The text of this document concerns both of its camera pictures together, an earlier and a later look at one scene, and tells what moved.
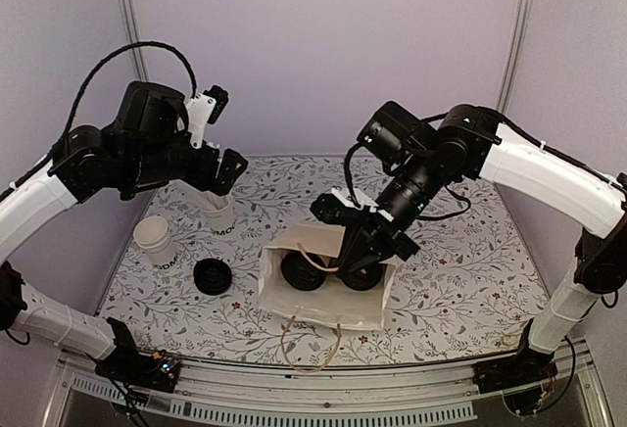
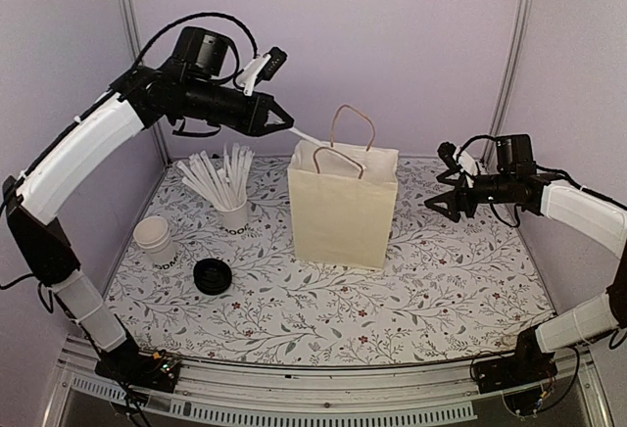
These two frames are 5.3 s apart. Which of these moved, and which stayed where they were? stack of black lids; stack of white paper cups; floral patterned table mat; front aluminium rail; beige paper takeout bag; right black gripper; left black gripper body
Moved: right black gripper; beige paper takeout bag; left black gripper body
Stayed: floral patterned table mat; front aluminium rail; stack of white paper cups; stack of black lids
